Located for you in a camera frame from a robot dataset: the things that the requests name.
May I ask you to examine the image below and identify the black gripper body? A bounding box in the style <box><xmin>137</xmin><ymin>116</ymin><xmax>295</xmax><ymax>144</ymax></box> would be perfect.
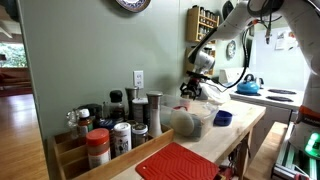
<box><xmin>184</xmin><ymin>74</ymin><xmax>205</xmax><ymax>90</ymax></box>

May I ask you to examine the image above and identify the orange plastic cup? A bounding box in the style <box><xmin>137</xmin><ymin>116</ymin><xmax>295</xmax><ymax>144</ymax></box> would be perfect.
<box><xmin>181</xmin><ymin>98</ymin><xmax>193</xmax><ymax>110</ymax></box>

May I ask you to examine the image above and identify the large clear plastic container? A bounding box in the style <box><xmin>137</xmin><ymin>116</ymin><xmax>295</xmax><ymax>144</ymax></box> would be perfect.
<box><xmin>160</xmin><ymin>95</ymin><xmax>220</xmax><ymax>141</ymax></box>

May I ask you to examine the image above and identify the round white plastic lid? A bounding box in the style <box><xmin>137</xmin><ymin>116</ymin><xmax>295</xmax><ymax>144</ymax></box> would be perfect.
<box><xmin>169</xmin><ymin>109</ymin><xmax>195</xmax><ymax>137</ymax></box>

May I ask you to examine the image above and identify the blue plastic cup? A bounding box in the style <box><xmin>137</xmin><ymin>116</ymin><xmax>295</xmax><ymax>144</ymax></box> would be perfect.
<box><xmin>213</xmin><ymin>109</ymin><xmax>234</xmax><ymax>127</ymax></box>

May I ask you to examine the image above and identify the white label spice jar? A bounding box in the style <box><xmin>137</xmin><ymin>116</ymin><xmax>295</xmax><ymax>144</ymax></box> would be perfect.
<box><xmin>131</xmin><ymin>97</ymin><xmax>149</xmax><ymax>124</ymax></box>

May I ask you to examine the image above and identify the small glass jar dark lid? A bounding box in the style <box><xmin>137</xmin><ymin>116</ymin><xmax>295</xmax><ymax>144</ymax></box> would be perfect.
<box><xmin>131</xmin><ymin>123</ymin><xmax>149</xmax><ymax>149</ymax></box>

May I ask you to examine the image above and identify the black cap glass bottle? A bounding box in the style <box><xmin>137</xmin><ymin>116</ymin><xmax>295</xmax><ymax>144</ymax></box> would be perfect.
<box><xmin>108</xmin><ymin>89</ymin><xmax>126</xmax><ymax>123</ymax></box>

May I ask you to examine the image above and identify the white printed spice shaker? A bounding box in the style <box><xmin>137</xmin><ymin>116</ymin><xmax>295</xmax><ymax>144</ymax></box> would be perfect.
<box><xmin>113</xmin><ymin>121</ymin><xmax>133</xmax><ymax>157</ymax></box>

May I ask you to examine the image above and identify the wooden spice tray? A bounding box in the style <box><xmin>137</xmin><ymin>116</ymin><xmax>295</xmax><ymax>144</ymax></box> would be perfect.
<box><xmin>46</xmin><ymin>124</ymin><xmax>176</xmax><ymax>180</ymax></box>

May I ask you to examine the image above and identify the navy canister white lid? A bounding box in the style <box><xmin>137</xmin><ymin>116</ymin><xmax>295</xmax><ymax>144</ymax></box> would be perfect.
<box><xmin>96</xmin><ymin>118</ymin><xmax>118</xmax><ymax>132</ymax></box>

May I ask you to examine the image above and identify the dark lid spice jar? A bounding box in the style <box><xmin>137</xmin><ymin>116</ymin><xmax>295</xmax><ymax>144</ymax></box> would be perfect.
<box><xmin>78</xmin><ymin>103</ymin><xmax>103</xmax><ymax>121</ymax></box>

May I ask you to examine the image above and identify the red lid spice jar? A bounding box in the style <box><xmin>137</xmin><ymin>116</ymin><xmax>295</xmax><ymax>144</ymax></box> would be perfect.
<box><xmin>85</xmin><ymin>127</ymin><xmax>112</xmax><ymax>170</ymax></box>

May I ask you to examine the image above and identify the white cap brown spice bottle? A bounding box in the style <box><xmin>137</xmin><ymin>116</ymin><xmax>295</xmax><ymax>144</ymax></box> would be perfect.
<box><xmin>77</xmin><ymin>108</ymin><xmax>94</xmax><ymax>138</ymax></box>

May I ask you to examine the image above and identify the tall steel white grinder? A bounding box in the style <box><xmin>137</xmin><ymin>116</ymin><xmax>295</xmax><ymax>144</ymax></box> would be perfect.
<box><xmin>146</xmin><ymin>91</ymin><xmax>164</xmax><ymax>138</ymax></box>

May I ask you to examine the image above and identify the dark steel grinder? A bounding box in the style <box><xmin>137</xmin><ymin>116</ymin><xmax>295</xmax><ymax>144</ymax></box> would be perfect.
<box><xmin>124</xmin><ymin>86</ymin><xmax>140</xmax><ymax>121</ymax></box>

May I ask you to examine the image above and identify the white electric stove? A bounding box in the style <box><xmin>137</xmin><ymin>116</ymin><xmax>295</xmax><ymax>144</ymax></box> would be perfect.
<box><xmin>218</xmin><ymin>66</ymin><xmax>306</xmax><ymax>158</ymax></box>

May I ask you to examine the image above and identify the small silver pot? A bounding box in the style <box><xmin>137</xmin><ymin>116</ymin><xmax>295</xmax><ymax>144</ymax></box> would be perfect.
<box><xmin>254</xmin><ymin>77</ymin><xmax>265</xmax><ymax>89</ymax></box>

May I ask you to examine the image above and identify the red silicone mat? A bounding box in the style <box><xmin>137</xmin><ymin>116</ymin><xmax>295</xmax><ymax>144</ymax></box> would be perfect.
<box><xmin>135</xmin><ymin>142</ymin><xmax>221</xmax><ymax>180</ymax></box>

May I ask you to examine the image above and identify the black hanging pan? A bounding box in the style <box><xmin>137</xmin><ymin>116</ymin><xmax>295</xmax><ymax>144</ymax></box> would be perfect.
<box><xmin>222</xmin><ymin>0</ymin><xmax>234</xmax><ymax>19</ymax></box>

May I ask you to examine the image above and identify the white refrigerator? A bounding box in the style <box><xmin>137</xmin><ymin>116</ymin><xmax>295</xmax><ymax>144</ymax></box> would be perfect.
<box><xmin>249</xmin><ymin>26</ymin><xmax>311</xmax><ymax>93</ymax></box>

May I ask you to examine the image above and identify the white paper sheet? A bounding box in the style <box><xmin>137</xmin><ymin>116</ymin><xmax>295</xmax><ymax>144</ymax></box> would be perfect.
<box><xmin>274</xmin><ymin>31</ymin><xmax>289</xmax><ymax>51</ymax></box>

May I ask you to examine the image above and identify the orange fridge note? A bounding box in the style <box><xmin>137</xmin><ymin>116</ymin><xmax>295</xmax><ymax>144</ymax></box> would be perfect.
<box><xmin>288</xmin><ymin>30</ymin><xmax>300</xmax><ymax>42</ymax></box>

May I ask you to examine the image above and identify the clear glass shaker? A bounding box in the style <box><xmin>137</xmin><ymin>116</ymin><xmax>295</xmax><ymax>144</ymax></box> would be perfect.
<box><xmin>65</xmin><ymin>109</ymin><xmax>80</xmax><ymax>139</ymax></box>

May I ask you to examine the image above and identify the red brown sofa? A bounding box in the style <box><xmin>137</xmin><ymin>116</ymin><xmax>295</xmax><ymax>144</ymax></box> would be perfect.
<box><xmin>0</xmin><ymin>66</ymin><xmax>33</xmax><ymax>98</ymax></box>

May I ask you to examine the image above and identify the white wall outlet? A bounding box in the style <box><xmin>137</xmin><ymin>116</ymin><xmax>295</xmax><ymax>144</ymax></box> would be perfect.
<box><xmin>133</xmin><ymin>70</ymin><xmax>145</xmax><ymax>90</ymax></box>

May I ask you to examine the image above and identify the small round wall plate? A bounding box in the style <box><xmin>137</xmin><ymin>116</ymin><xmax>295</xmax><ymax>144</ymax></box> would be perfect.
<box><xmin>225</xmin><ymin>39</ymin><xmax>237</xmax><ymax>60</ymax></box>

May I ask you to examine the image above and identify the blue kettle black handle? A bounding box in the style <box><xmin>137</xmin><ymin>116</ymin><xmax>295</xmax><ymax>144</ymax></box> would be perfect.
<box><xmin>236</xmin><ymin>73</ymin><xmax>261</xmax><ymax>95</ymax></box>

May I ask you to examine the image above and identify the decorative patterned wall plate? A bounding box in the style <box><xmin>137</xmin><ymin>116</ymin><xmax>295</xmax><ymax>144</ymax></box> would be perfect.
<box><xmin>115</xmin><ymin>0</ymin><xmax>152</xmax><ymax>14</ymax></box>

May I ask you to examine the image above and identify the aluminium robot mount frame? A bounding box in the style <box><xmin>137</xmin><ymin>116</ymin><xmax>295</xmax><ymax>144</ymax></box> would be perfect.
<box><xmin>271</xmin><ymin>123</ymin><xmax>320</xmax><ymax>180</ymax></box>

